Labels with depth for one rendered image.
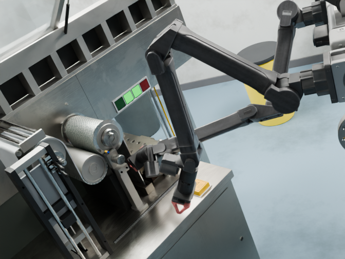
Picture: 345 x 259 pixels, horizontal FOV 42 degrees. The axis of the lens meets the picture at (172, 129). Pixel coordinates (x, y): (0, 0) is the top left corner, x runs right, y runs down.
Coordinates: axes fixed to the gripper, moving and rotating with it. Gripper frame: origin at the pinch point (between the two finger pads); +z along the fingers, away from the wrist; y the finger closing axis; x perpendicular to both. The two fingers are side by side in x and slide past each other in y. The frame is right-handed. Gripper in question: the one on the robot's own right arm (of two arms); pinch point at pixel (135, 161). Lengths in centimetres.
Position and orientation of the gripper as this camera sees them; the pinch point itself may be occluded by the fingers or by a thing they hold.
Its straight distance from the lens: 196.6
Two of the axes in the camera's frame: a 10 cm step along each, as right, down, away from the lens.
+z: -4.1, 2.7, 8.7
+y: 6.6, -5.7, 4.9
